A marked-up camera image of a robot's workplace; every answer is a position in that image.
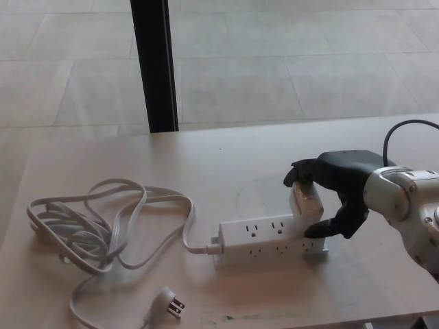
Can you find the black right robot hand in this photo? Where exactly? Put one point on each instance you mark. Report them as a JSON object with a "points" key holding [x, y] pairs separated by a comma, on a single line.
{"points": [[339, 171]]}

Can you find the white charger adapter plug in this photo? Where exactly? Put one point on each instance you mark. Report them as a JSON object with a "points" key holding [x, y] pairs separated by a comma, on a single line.
{"points": [[305, 207]]}

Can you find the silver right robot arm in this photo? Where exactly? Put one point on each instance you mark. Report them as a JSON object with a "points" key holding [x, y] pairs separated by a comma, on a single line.
{"points": [[408, 212]]}

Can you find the white power strip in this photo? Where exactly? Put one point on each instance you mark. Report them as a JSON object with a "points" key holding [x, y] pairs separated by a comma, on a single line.
{"points": [[267, 243]]}

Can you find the black vertical post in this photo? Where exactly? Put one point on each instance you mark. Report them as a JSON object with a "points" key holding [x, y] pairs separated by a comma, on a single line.
{"points": [[154, 65]]}

